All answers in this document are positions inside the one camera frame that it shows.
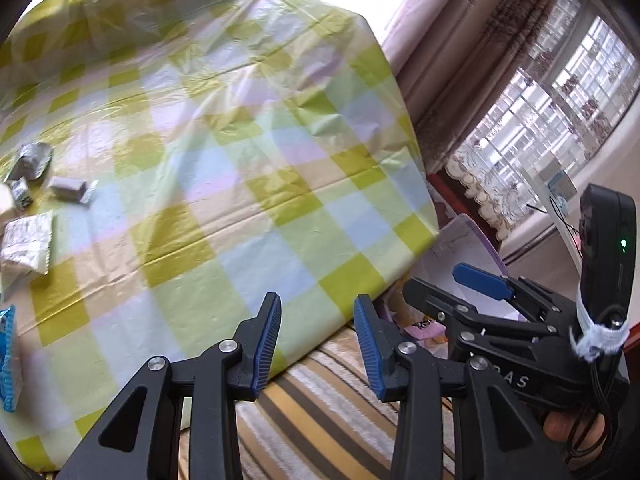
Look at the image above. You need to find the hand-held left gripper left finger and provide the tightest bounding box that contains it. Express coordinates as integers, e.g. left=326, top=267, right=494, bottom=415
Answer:
left=60, top=291, right=283, bottom=480

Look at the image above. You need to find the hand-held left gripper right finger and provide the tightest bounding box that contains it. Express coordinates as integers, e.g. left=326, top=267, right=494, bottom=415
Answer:
left=352, top=295, right=571, bottom=480

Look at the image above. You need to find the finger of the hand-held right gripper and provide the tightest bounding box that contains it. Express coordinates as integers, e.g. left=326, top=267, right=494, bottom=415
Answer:
left=403, top=277, right=482, bottom=342
left=452, top=263, right=576, bottom=326

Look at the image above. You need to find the pink snack packet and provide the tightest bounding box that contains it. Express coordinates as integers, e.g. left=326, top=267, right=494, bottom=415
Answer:
left=400, top=317, right=448, bottom=346

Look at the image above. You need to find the small white printed candy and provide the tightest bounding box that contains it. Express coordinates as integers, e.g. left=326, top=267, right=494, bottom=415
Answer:
left=11, top=181, right=34, bottom=212

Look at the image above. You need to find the person's right hand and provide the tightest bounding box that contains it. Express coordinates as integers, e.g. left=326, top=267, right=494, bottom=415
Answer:
left=542, top=402, right=608, bottom=461

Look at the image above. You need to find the striped plush towel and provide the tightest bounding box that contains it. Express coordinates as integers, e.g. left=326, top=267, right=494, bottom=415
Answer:
left=175, top=327, right=461, bottom=480

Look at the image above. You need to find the sheer floral lace curtain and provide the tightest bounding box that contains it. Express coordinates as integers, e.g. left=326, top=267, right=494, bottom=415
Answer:
left=442, top=0, right=640, bottom=241

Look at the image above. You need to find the small white box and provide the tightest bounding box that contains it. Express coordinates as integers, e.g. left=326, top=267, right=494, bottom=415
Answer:
left=546, top=170, right=576, bottom=211

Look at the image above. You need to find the green checked plastic tablecloth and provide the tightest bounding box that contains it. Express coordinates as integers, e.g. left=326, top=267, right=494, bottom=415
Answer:
left=0, top=0, right=441, bottom=473

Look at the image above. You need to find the window with white grid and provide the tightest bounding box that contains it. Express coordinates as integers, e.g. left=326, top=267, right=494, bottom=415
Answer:
left=440, top=0, right=640, bottom=201

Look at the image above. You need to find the patterned pink curtain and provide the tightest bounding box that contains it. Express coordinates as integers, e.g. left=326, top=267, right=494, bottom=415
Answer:
left=382, top=0, right=571, bottom=171

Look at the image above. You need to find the clear packet with beige cake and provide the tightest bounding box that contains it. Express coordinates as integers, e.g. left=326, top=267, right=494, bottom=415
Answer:
left=46, top=176, right=99, bottom=208

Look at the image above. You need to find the blue and white snack packet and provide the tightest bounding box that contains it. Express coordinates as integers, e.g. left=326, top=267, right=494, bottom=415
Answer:
left=0, top=305, right=23, bottom=413

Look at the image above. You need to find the green and silver snack packet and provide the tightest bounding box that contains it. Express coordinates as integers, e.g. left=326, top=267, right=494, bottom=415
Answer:
left=4, top=141, right=53, bottom=183

